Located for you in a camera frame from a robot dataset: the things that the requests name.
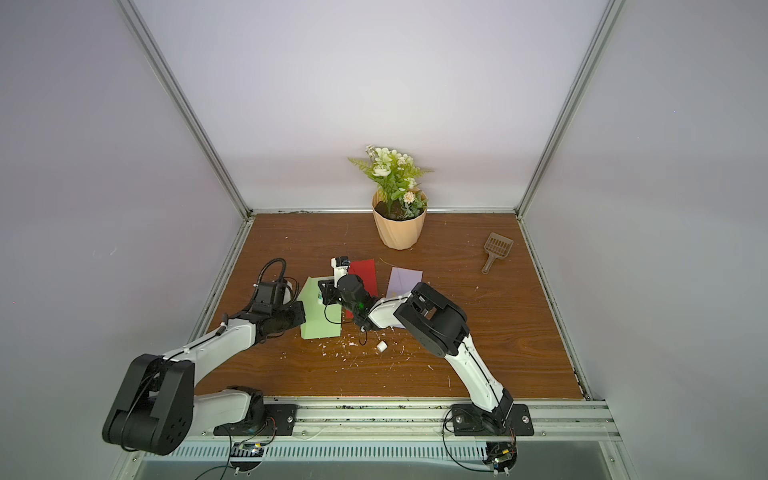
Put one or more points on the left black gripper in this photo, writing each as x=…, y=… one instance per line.
x=300, y=314

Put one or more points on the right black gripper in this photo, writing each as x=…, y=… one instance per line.
x=328, y=289

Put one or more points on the red envelope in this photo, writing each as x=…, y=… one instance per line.
x=366, y=271

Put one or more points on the green envelope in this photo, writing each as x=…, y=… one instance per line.
x=321, y=321

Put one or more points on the purple envelope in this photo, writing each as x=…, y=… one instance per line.
x=401, y=282

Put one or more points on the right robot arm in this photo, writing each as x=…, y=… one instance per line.
x=441, y=327

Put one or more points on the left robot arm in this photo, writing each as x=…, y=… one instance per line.
x=156, y=406

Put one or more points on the beige flower pot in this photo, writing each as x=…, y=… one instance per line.
x=395, y=234

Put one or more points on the artificial flower plant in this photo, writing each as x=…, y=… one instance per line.
x=397, y=182

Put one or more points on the brown plastic scoop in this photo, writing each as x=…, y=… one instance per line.
x=496, y=247

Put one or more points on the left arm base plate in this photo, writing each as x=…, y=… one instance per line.
x=263, y=420

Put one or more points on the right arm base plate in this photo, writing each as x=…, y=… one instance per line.
x=469, y=420

